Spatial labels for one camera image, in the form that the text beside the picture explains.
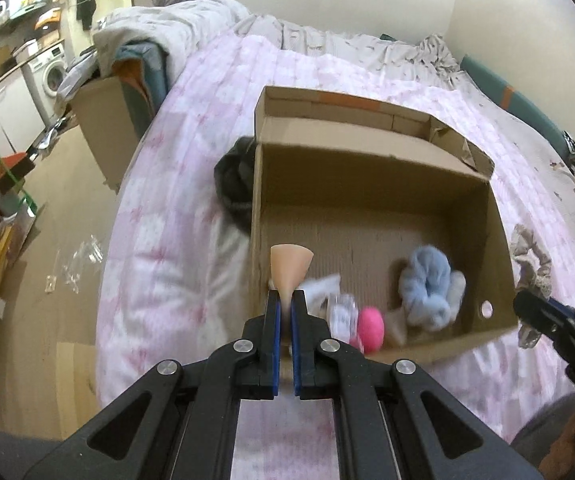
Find beige brown scrunchie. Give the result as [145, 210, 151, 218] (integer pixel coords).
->
[510, 224, 552, 349]

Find pink makeup sponge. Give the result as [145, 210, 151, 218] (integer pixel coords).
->
[350, 307, 385, 354]

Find light blue fluffy sock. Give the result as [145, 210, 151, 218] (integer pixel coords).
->
[398, 245, 466, 333]

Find clear plastic packet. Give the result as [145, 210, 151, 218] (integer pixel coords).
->
[327, 294, 359, 344]

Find white sock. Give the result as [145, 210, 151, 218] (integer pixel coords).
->
[297, 274, 341, 316]

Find pink patterned quilt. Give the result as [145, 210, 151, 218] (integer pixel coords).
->
[94, 29, 575, 480]

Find open cardboard box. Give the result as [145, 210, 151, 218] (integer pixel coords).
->
[250, 86, 517, 364]

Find clear plastic packaging on floor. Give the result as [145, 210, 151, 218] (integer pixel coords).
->
[44, 234, 104, 295]

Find black cloth bundle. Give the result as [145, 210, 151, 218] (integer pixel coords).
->
[214, 136, 256, 234]

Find brown cardboard bedside box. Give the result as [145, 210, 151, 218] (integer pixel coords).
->
[71, 77, 156, 193]

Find white kitchen cabinet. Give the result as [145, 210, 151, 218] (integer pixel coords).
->
[0, 68, 46, 157]

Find white washing machine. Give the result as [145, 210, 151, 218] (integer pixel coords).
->
[22, 41, 67, 126]

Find grey white blanket pile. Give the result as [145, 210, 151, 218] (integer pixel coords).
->
[94, 0, 252, 84]

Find green handled mop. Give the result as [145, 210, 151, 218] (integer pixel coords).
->
[0, 155, 38, 216]

